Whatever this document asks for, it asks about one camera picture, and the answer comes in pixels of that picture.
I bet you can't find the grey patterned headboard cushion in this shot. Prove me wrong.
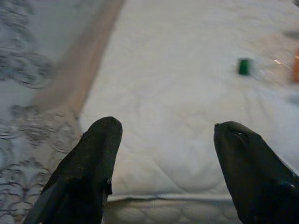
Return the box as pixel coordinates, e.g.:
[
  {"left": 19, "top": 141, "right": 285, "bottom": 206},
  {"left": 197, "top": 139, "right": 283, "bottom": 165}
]
[{"left": 0, "top": 0, "right": 124, "bottom": 224}]

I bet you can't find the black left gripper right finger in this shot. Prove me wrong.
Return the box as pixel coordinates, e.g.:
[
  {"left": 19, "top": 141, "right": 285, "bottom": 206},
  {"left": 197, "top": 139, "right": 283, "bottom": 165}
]
[{"left": 213, "top": 120, "right": 299, "bottom": 224}]

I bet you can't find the white quilted mattress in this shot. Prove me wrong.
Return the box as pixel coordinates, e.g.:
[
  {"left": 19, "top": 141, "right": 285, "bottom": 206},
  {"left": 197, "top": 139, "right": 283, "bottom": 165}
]
[{"left": 78, "top": 0, "right": 299, "bottom": 224}]

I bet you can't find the clear bottle with green cap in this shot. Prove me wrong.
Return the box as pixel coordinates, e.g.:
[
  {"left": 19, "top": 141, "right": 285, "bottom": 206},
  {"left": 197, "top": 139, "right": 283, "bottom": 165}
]
[{"left": 237, "top": 30, "right": 299, "bottom": 87}]

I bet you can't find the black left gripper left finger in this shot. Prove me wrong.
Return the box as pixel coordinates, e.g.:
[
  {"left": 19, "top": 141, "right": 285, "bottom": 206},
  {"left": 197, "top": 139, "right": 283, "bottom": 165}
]
[{"left": 23, "top": 116, "right": 123, "bottom": 224}]

